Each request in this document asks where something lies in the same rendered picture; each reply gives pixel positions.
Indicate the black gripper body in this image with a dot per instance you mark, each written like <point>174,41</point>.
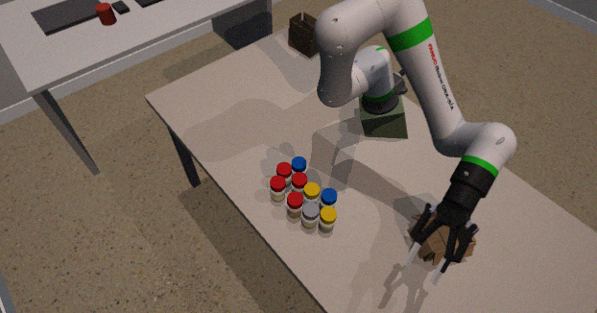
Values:
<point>459,199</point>

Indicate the blue-capped bottle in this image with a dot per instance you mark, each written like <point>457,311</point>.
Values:
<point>328,198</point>
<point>298,165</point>

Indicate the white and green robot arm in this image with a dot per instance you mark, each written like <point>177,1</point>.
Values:
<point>341,29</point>

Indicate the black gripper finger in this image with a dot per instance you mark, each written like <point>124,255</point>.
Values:
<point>471,229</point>
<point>420,235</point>

